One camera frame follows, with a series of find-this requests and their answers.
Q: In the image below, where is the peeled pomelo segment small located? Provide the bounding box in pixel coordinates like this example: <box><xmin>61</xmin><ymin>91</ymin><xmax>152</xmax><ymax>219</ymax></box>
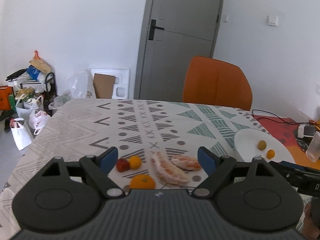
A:
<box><xmin>171</xmin><ymin>155</ymin><xmax>201</xmax><ymax>171</ymax></box>

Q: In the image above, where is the medium orange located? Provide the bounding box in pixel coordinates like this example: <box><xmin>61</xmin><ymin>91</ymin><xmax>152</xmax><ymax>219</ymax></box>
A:
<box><xmin>130</xmin><ymin>174</ymin><xmax>156</xmax><ymax>190</ymax></box>

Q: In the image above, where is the person right hand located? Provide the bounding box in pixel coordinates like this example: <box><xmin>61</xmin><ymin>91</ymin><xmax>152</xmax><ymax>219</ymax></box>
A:
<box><xmin>301</xmin><ymin>202</ymin><xmax>320</xmax><ymax>239</ymax></box>

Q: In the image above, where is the dark red plum right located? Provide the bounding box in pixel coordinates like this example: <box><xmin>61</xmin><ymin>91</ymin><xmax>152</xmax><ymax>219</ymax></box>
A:
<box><xmin>116</xmin><ymin>158</ymin><xmax>130</xmax><ymax>172</ymax></box>

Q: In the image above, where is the clear plastic cup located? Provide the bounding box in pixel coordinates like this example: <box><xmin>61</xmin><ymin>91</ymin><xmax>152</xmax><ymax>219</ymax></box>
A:
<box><xmin>306</xmin><ymin>132</ymin><xmax>320</xmax><ymax>163</ymax></box>

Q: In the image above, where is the small tangerine by plums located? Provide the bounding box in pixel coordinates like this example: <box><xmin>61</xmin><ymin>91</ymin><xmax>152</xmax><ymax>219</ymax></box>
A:
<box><xmin>129</xmin><ymin>155</ymin><xmax>142</xmax><ymax>170</ymax></box>

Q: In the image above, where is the white round plate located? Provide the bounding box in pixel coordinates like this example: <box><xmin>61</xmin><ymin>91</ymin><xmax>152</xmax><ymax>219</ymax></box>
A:
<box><xmin>234</xmin><ymin>128</ymin><xmax>295</xmax><ymax>163</ymax></box>

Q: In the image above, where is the large orange on plate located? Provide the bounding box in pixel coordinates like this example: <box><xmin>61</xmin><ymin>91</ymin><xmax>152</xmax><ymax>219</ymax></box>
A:
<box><xmin>266</xmin><ymin>149</ymin><xmax>276</xmax><ymax>159</ymax></box>

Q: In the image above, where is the patterned white tablecloth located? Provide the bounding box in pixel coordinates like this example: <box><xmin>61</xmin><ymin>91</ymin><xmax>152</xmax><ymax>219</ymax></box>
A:
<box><xmin>1</xmin><ymin>99</ymin><xmax>265</xmax><ymax>239</ymax></box>

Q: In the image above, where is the green-yellow small fruit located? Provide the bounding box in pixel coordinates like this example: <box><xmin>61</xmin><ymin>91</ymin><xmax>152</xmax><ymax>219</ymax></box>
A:
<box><xmin>257</xmin><ymin>140</ymin><xmax>267</xmax><ymax>151</ymax></box>

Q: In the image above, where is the red orange mat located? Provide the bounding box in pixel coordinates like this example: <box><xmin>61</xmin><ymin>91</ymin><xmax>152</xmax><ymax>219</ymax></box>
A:
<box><xmin>253</xmin><ymin>114</ymin><xmax>319</xmax><ymax>170</ymax></box>

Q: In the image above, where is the white shopping bag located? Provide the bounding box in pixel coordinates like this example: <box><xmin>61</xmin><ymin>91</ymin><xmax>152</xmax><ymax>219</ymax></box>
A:
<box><xmin>10</xmin><ymin>118</ymin><xmax>33</xmax><ymax>151</ymax></box>

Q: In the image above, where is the white foam packaging board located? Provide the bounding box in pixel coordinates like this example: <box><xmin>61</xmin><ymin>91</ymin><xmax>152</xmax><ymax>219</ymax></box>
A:
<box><xmin>90</xmin><ymin>68</ymin><xmax>130</xmax><ymax>99</ymax></box>

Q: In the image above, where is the brown cardboard piece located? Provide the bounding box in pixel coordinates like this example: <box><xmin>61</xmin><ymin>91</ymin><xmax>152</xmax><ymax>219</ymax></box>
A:
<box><xmin>93</xmin><ymin>73</ymin><xmax>116</xmax><ymax>99</ymax></box>

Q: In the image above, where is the clear plastic bag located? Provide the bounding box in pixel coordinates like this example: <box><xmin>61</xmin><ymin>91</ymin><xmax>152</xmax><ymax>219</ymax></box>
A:
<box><xmin>67</xmin><ymin>70</ymin><xmax>96</xmax><ymax>99</ymax></box>

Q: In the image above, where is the orange chair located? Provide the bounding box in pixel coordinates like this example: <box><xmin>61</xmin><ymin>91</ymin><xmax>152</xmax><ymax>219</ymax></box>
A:
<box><xmin>182</xmin><ymin>56</ymin><xmax>253</xmax><ymax>111</ymax></box>

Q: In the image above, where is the black metal rack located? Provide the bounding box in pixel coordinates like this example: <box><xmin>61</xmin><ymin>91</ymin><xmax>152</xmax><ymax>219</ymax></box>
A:
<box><xmin>42</xmin><ymin>72</ymin><xmax>57</xmax><ymax>116</ymax></box>

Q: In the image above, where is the blue plastic bag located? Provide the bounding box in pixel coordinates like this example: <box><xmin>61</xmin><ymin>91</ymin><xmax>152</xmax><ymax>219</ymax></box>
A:
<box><xmin>26</xmin><ymin>65</ymin><xmax>41</xmax><ymax>80</ymax></box>

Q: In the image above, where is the orange storage box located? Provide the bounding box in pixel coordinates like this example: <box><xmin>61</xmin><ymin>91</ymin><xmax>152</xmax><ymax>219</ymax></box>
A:
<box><xmin>0</xmin><ymin>86</ymin><xmax>12</xmax><ymax>111</ymax></box>

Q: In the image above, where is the brown paper bag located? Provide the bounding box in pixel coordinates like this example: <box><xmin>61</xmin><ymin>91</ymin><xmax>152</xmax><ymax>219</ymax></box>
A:
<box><xmin>29</xmin><ymin>50</ymin><xmax>52</xmax><ymax>73</ymax></box>

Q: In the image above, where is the grey door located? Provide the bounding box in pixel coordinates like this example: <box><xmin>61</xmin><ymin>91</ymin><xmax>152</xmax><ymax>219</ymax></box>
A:
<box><xmin>133</xmin><ymin>0</ymin><xmax>223</xmax><ymax>102</ymax></box>

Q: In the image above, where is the black cable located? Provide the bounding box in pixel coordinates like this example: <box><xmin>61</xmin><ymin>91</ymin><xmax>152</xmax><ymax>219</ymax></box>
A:
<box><xmin>251</xmin><ymin>109</ymin><xmax>320</xmax><ymax>126</ymax></box>

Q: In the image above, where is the black door handle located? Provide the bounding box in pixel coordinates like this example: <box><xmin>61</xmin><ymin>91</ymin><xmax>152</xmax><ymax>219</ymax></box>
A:
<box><xmin>148</xmin><ymin>19</ymin><xmax>165</xmax><ymax>41</ymax></box>

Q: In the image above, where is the white wall switch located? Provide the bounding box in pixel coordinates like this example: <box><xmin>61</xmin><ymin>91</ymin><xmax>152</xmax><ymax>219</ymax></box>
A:
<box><xmin>267</xmin><ymin>15</ymin><xmax>279</xmax><ymax>27</ymax></box>

